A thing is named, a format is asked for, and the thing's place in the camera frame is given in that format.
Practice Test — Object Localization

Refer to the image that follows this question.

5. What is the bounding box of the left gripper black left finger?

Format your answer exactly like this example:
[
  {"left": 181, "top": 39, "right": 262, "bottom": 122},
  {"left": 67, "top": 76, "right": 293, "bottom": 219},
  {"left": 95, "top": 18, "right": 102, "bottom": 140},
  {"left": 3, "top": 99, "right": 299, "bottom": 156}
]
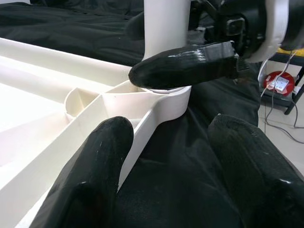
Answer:
[{"left": 29, "top": 116, "right": 134, "bottom": 228}]

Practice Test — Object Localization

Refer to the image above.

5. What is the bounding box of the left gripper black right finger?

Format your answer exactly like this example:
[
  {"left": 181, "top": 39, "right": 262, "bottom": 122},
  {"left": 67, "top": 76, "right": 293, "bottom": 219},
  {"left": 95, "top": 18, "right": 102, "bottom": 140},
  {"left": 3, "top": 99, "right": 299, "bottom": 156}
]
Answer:
[{"left": 209, "top": 114, "right": 304, "bottom": 228}]

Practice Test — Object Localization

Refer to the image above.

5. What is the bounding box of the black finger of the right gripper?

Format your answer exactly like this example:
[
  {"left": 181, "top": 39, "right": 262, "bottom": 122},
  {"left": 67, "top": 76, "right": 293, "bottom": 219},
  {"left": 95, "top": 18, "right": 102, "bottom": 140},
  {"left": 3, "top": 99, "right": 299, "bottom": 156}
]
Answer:
[
  {"left": 128, "top": 40, "right": 239, "bottom": 92},
  {"left": 127, "top": 11, "right": 145, "bottom": 40}
]

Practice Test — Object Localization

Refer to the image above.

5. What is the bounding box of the white plastic table leg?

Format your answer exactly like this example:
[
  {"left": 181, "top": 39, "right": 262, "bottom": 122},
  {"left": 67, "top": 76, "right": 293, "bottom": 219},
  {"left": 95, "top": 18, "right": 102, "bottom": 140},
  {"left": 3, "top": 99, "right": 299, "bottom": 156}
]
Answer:
[{"left": 143, "top": 0, "right": 192, "bottom": 94}]

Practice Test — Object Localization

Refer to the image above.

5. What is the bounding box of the white plastic table top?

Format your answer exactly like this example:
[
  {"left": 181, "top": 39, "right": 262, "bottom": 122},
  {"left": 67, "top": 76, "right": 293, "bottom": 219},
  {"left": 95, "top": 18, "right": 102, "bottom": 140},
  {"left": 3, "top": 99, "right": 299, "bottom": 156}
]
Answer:
[{"left": 0, "top": 37, "right": 192, "bottom": 228}]

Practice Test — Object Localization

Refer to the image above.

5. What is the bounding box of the yellow object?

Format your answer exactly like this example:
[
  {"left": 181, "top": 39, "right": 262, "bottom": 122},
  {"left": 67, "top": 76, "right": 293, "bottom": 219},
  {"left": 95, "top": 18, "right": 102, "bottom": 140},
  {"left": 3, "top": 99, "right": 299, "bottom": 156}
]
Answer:
[{"left": 277, "top": 46, "right": 304, "bottom": 57}]

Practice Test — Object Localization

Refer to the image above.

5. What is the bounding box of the white power adapter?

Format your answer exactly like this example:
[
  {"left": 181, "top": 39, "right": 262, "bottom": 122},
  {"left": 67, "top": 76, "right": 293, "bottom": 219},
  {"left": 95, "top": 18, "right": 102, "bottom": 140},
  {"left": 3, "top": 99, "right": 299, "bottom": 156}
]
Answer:
[{"left": 267, "top": 76, "right": 290, "bottom": 92}]

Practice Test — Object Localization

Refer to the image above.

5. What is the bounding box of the black nylon cloth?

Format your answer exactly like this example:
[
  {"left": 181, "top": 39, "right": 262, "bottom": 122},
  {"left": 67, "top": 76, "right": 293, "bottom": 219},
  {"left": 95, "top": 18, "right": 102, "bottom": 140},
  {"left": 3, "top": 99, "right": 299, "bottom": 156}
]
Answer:
[{"left": 0, "top": 0, "right": 266, "bottom": 228}]

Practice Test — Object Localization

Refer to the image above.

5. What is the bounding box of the red round power socket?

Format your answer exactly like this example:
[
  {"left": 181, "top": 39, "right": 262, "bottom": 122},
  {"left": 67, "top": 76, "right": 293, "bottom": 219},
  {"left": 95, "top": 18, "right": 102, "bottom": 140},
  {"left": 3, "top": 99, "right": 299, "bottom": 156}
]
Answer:
[{"left": 263, "top": 70, "right": 295, "bottom": 96}]

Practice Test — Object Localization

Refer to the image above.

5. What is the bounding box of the white cable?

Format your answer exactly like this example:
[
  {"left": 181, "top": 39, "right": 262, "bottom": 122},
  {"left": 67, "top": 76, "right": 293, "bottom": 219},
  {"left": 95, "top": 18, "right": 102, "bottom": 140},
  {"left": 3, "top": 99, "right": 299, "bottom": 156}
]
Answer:
[{"left": 260, "top": 48, "right": 300, "bottom": 98}]

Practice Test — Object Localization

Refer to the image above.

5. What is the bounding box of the grey floor cable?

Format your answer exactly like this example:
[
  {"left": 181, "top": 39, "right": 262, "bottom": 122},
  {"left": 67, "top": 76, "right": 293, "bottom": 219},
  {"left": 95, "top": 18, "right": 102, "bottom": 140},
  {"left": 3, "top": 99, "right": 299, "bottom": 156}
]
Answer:
[{"left": 265, "top": 91, "right": 304, "bottom": 144}]

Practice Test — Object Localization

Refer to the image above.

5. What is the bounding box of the black shelf frame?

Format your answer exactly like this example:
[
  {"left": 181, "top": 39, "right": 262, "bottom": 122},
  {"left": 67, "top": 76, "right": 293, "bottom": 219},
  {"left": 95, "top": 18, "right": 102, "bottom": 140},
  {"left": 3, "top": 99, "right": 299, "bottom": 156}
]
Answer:
[{"left": 284, "top": 68, "right": 304, "bottom": 116}]

